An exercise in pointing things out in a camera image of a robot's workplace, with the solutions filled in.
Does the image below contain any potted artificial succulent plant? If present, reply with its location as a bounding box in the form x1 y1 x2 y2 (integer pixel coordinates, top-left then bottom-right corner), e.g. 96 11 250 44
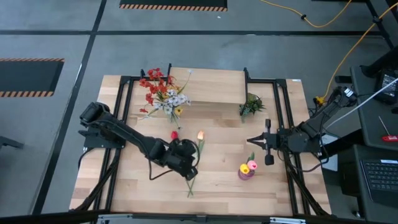
238 92 267 124

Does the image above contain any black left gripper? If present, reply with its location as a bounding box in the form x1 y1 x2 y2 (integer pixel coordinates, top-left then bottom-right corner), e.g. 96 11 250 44
163 139 200 182

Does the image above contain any black front crossbar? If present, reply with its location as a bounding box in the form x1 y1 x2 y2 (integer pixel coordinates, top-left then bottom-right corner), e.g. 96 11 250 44
0 210 398 224

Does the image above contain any pink artificial tulip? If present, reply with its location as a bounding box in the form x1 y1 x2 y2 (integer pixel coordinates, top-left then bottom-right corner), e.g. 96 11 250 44
246 151 259 171

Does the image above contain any black metal shelf frame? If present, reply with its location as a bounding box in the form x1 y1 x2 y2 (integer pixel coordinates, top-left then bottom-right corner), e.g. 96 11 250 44
167 63 251 106

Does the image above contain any black tablet device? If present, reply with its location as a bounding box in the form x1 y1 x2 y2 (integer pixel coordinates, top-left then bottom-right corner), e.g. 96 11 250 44
374 68 398 106

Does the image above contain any red artificial tulip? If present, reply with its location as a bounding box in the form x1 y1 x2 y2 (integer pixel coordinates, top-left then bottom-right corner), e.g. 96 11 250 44
170 130 194 197

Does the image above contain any yellow floor cable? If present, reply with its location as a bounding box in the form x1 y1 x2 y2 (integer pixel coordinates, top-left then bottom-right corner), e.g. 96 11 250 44
259 0 354 29

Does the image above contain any peach cream artificial tulip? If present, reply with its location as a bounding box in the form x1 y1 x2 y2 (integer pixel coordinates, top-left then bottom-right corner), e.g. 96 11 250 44
186 129 206 198

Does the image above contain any black aluminium table frame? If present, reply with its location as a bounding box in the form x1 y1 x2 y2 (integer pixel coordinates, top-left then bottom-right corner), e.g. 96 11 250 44
72 68 332 217

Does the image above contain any grey chair leg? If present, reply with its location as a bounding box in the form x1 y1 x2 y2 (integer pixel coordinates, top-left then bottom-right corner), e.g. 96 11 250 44
0 135 25 151

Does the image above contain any purple ribbed glass vase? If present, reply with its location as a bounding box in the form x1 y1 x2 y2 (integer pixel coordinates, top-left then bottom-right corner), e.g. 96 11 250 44
237 167 257 182

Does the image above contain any black keyboard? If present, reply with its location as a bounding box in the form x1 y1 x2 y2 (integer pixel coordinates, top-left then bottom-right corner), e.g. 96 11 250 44
360 159 398 208

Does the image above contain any dark grey desk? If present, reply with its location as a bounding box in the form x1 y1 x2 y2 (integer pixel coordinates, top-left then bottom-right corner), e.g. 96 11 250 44
337 144 398 224
349 63 398 152

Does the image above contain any black striped floor mat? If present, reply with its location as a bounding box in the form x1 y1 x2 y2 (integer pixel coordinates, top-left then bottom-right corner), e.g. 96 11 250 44
119 0 229 12
0 57 65 98

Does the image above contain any clear glass vase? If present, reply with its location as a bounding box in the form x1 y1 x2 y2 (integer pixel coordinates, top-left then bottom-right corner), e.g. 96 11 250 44
167 107 185 130

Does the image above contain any black metal stand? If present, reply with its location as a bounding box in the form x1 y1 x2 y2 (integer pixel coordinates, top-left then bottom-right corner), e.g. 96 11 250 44
334 0 398 85

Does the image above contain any white artificial flower bunch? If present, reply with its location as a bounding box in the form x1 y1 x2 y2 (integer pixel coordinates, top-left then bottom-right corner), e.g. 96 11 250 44
136 68 195 122

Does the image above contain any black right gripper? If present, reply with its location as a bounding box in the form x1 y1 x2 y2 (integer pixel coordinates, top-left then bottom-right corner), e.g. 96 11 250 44
247 119 295 166

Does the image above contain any red artificial flower bunch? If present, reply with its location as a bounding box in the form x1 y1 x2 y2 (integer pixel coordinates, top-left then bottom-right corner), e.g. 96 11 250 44
139 67 175 114

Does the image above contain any white cable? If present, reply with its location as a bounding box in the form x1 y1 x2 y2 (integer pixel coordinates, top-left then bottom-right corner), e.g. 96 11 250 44
325 77 398 130

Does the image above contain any wooden shelf board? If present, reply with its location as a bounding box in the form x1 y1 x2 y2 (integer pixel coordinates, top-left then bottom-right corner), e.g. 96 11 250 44
169 67 247 105

